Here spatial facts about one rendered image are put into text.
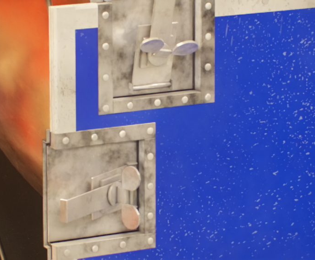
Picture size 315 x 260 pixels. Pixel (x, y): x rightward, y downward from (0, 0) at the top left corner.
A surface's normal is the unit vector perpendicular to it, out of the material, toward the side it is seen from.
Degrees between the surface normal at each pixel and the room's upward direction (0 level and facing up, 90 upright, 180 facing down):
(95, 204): 90
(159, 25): 105
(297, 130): 90
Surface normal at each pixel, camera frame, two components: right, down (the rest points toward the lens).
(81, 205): 0.84, 0.12
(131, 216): -0.72, 0.14
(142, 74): 0.44, 0.44
